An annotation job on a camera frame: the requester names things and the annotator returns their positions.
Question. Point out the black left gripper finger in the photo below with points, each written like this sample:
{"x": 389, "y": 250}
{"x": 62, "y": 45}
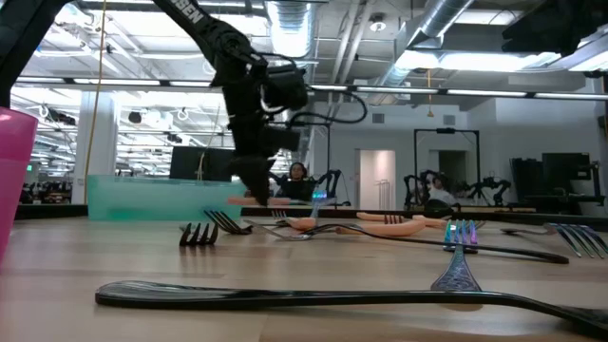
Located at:
{"x": 256, "y": 180}

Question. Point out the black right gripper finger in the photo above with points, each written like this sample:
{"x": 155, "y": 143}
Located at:
{"x": 546, "y": 28}

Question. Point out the iridescent rainbow fork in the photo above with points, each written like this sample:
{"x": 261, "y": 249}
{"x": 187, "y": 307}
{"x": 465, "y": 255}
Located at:
{"x": 579, "y": 240}
{"x": 457, "y": 271}

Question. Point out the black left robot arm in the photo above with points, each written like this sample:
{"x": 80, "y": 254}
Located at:
{"x": 209, "y": 33}

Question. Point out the black background robot arm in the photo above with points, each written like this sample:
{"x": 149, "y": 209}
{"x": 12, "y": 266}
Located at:
{"x": 330, "y": 183}
{"x": 491, "y": 185}
{"x": 413, "y": 187}

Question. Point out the person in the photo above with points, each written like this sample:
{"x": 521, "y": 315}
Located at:
{"x": 442, "y": 192}
{"x": 297, "y": 183}

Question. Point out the black monitor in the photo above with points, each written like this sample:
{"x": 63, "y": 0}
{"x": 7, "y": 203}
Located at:
{"x": 202, "y": 164}

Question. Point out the teal translucent plastic bin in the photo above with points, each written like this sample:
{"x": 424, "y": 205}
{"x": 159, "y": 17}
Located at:
{"x": 161, "y": 199}

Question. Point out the overhead light bar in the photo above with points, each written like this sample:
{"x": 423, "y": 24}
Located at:
{"x": 119, "y": 82}

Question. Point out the white pillar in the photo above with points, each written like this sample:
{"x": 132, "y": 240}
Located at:
{"x": 107, "y": 152}

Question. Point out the black desk with monitors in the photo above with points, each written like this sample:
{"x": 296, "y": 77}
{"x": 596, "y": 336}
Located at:
{"x": 560, "y": 176}

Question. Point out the pink translucent plastic bin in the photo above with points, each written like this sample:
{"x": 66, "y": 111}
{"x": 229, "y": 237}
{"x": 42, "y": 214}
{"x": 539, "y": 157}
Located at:
{"x": 14, "y": 180}

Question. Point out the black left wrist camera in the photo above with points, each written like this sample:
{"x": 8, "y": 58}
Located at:
{"x": 287, "y": 88}

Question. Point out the black metal frame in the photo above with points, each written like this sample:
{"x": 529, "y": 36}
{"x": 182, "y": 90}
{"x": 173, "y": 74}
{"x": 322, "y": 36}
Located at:
{"x": 446, "y": 130}
{"x": 328, "y": 157}

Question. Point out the silver round ventilation duct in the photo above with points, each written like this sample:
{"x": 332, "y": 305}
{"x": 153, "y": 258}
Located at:
{"x": 427, "y": 28}
{"x": 290, "y": 28}

